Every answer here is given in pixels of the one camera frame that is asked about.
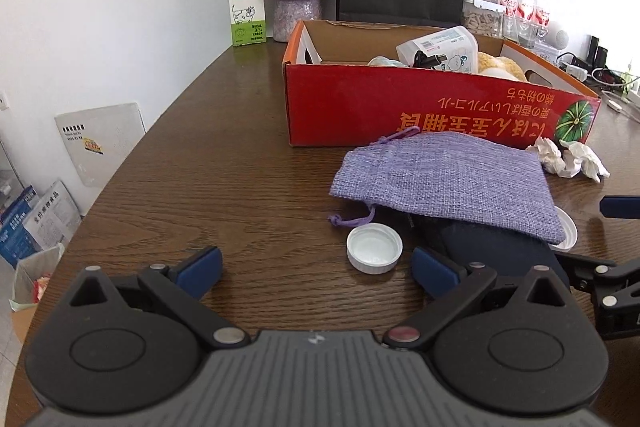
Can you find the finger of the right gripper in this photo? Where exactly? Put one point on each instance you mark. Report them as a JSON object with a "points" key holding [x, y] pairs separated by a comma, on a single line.
{"points": [[581, 268], [620, 206]]}

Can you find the purple woven pouch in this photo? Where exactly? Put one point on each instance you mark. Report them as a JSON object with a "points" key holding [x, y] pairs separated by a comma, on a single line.
{"points": [[453, 176]]}

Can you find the white round speaker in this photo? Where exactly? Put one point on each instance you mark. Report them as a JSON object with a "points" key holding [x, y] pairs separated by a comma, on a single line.
{"points": [[557, 38]]}

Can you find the crumpled white tissue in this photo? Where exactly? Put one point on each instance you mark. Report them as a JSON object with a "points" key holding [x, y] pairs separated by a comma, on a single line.
{"points": [[568, 159]]}

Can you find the yellow white plush toy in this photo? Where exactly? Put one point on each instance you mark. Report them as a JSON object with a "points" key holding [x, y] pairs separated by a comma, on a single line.
{"points": [[499, 67]]}

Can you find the white charger with cables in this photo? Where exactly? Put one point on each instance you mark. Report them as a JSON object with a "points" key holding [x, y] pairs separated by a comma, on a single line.
{"points": [[618, 90]]}

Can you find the seed filled clear container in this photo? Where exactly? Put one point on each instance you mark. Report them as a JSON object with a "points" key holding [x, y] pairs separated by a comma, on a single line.
{"points": [[483, 17]]}

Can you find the cardboard trash box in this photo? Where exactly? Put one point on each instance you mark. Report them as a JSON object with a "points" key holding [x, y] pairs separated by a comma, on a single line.
{"points": [[30, 282]]}

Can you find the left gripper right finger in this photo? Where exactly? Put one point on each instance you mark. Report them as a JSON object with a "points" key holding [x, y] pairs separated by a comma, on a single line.
{"points": [[455, 292]]}

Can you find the red cardboard box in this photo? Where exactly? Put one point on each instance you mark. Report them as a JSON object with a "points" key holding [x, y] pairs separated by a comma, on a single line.
{"points": [[335, 97]]}

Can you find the dark navy zip case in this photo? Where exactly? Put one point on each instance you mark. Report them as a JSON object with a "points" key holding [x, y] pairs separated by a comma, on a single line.
{"points": [[509, 253]]}

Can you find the white flip bottle cap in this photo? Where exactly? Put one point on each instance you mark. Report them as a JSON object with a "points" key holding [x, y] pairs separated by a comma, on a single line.
{"points": [[570, 232]]}

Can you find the blue white paper boxes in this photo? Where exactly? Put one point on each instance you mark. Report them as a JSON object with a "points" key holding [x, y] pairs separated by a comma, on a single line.
{"points": [[36, 222]]}

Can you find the white wet wipes pack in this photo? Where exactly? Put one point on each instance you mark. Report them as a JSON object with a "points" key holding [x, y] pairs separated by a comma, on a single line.
{"points": [[450, 50]]}

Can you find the clear glass cup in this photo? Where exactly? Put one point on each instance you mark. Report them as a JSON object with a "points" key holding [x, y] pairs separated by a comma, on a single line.
{"points": [[526, 29]]}

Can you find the white wall panel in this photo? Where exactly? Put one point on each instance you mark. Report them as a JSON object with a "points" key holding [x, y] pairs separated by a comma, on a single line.
{"points": [[98, 140]]}

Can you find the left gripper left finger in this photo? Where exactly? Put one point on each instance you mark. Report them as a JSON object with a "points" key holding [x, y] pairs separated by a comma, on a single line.
{"points": [[178, 291]]}

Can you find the white patterned tin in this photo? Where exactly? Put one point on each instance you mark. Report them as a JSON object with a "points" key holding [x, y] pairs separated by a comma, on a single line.
{"points": [[548, 53]]}

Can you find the pale green plastic bag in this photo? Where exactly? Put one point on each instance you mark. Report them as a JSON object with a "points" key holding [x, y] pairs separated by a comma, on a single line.
{"points": [[382, 61]]}

